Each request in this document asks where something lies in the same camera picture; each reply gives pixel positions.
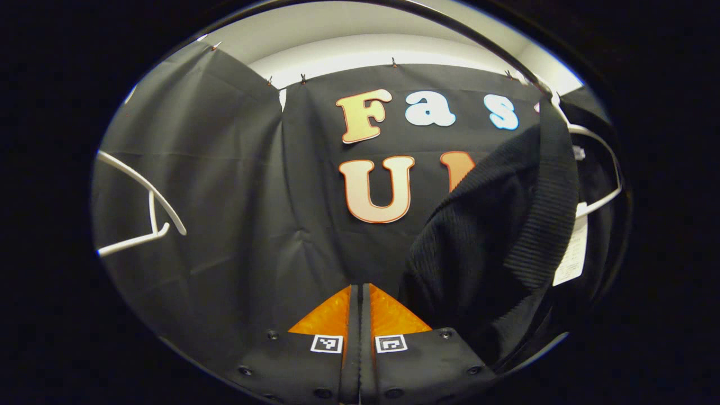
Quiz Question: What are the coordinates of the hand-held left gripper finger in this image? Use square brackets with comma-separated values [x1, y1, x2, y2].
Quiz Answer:
[225, 284, 361, 405]
[360, 283, 497, 405]

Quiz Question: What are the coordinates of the black knit garment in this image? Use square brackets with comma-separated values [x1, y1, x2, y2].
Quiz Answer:
[398, 84, 619, 372]

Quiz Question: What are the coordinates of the white plastic hanger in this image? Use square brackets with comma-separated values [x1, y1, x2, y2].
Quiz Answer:
[96, 149, 188, 259]
[548, 90, 624, 219]

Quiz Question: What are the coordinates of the black backdrop cloth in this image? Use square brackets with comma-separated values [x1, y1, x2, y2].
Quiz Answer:
[93, 39, 619, 377]

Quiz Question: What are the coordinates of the black clothes rail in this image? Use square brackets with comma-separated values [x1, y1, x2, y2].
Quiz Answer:
[388, 0, 555, 96]

